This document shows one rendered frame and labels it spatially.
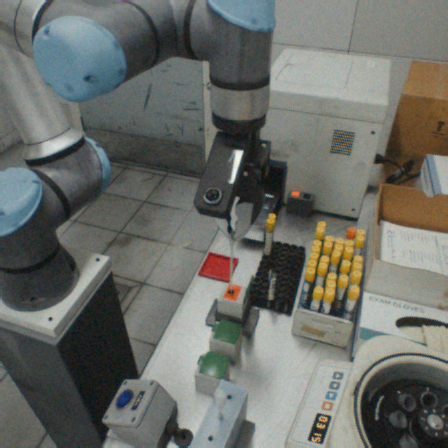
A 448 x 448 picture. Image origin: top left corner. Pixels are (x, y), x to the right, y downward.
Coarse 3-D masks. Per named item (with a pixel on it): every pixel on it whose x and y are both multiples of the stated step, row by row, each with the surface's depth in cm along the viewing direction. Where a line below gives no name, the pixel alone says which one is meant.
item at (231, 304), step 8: (224, 288) 74; (232, 288) 74; (240, 288) 74; (224, 296) 72; (232, 296) 72; (240, 296) 72; (224, 304) 73; (232, 304) 72; (240, 304) 71; (224, 312) 74; (232, 312) 73; (240, 312) 72
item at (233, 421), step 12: (228, 384) 57; (228, 396) 56; (240, 396) 56; (216, 408) 54; (228, 408) 54; (240, 408) 55; (204, 420) 53; (216, 420) 53; (228, 420) 53; (240, 420) 57; (204, 432) 52; (216, 432) 52; (228, 432) 52; (240, 432) 60; (192, 444) 51; (204, 444) 51; (216, 444) 51; (228, 444) 53; (240, 444) 59
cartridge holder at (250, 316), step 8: (216, 304) 79; (248, 304) 76; (208, 312) 77; (216, 312) 75; (248, 312) 77; (256, 312) 77; (208, 320) 76; (216, 320) 76; (232, 320) 74; (240, 320) 73; (248, 320) 76; (256, 320) 76; (248, 328) 75
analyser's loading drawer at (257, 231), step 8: (264, 184) 105; (272, 184) 105; (280, 184) 105; (272, 192) 102; (280, 192) 102; (272, 200) 96; (264, 208) 92; (272, 208) 97; (264, 216) 94; (256, 224) 93; (264, 224) 93; (248, 232) 91; (256, 232) 90; (264, 232) 91
